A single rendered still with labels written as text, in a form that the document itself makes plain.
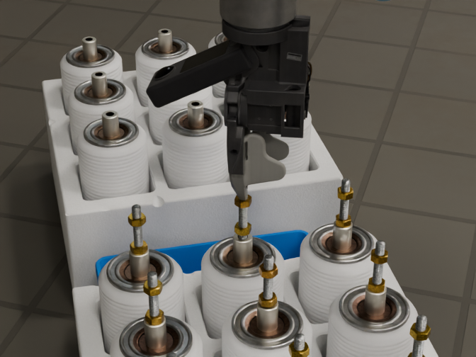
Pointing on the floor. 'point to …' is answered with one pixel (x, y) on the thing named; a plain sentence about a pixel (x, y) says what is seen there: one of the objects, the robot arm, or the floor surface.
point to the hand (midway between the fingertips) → (236, 185)
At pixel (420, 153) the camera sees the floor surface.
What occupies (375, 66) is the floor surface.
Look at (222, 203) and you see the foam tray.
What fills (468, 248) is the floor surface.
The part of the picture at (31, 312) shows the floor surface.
